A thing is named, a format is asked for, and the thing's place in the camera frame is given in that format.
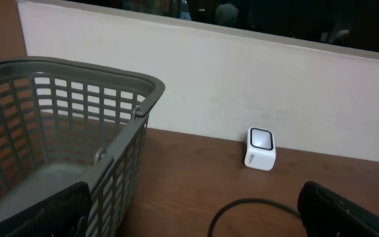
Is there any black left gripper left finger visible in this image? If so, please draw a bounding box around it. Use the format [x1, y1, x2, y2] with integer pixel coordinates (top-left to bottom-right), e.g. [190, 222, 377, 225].
[0, 181, 92, 237]

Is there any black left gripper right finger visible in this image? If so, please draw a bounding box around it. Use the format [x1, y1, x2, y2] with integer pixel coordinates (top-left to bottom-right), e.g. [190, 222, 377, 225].
[297, 181, 379, 237]

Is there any white barcode scanner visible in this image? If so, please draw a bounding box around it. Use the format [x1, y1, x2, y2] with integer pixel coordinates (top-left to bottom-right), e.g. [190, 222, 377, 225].
[244, 127, 276, 171]

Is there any grey plastic shopping basket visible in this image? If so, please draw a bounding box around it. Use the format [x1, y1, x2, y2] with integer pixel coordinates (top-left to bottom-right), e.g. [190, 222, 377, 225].
[0, 57, 165, 236]

